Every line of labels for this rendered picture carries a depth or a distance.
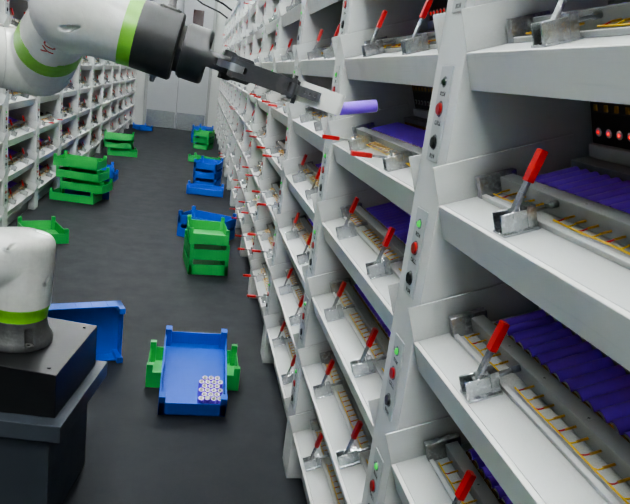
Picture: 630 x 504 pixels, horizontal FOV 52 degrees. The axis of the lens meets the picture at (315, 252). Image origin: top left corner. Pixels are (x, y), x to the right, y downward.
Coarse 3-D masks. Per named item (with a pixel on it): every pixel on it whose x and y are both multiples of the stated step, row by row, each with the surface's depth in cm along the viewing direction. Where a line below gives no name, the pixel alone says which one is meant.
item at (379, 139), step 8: (360, 128) 145; (376, 136) 129; (384, 136) 127; (368, 144) 131; (376, 144) 129; (384, 144) 124; (392, 144) 119; (400, 144) 115; (408, 144) 114; (384, 152) 119; (416, 152) 105
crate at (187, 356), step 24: (168, 336) 213; (192, 336) 216; (216, 336) 217; (168, 360) 210; (192, 360) 212; (216, 360) 214; (168, 384) 202; (192, 384) 204; (168, 408) 192; (192, 408) 193; (216, 408) 194
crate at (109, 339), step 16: (64, 304) 214; (80, 304) 216; (96, 304) 218; (112, 304) 220; (80, 320) 219; (96, 320) 222; (112, 320) 225; (112, 336) 226; (96, 352) 225; (112, 352) 227
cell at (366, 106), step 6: (348, 102) 94; (354, 102) 94; (360, 102) 94; (366, 102) 94; (372, 102) 94; (342, 108) 94; (348, 108) 94; (354, 108) 94; (360, 108) 94; (366, 108) 94; (372, 108) 94; (342, 114) 94; (348, 114) 95
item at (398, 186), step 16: (384, 112) 148; (400, 112) 149; (416, 112) 144; (336, 128) 147; (352, 128) 147; (368, 128) 147; (336, 144) 145; (336, 160) 149; (352, 160) 130; (368, 160) 120; (416, 160) 90; (368, 176) 119; (384, 176) 107; (400, 176) 102; (416, 176) 91; (384, 192) 109; (400, 192) 99
